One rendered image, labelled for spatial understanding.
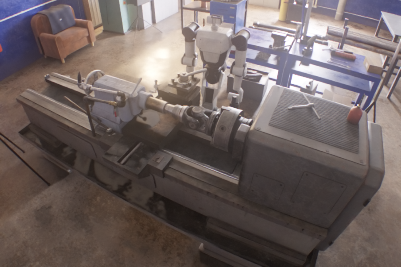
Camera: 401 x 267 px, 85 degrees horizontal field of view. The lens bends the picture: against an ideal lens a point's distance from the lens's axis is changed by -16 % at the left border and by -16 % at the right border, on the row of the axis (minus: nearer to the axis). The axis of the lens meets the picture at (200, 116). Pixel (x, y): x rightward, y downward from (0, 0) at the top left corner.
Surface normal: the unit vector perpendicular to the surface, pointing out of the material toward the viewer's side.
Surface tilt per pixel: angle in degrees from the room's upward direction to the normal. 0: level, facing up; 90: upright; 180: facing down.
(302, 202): 90
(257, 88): 90
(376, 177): 47
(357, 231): 0
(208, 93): 80
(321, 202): 90
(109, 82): 0
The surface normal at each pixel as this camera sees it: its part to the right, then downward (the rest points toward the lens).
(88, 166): 0.00, -0.77
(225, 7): -0.46, 0.57
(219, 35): -0.26, -0.12
